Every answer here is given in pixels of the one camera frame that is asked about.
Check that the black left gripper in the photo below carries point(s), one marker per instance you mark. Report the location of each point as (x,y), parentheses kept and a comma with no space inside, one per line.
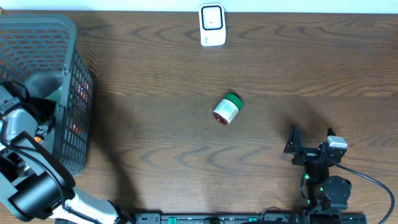
(43,106)

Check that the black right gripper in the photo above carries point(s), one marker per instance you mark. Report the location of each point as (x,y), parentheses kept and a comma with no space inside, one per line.
(295,145)

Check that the red white snack packet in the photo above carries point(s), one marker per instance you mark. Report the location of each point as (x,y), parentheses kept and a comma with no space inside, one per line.
(78,111)

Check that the green lid white jar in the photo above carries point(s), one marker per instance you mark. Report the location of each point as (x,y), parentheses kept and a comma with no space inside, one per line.
(228,108)

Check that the teal white wipes packet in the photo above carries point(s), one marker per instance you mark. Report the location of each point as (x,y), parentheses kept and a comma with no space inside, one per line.
(55,96)

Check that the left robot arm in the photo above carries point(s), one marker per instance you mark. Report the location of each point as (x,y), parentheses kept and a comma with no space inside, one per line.
(33,183)

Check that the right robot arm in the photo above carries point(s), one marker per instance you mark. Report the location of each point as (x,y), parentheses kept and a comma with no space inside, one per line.
(327,195)

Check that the white barcode scanner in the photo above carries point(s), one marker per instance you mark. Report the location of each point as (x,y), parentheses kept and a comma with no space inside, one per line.
(212,25)

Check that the grey plastic mesh basket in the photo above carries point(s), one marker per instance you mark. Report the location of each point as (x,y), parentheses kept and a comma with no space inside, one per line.
(40,52)

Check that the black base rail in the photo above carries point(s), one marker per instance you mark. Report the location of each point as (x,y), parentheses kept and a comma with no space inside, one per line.
(273,217)

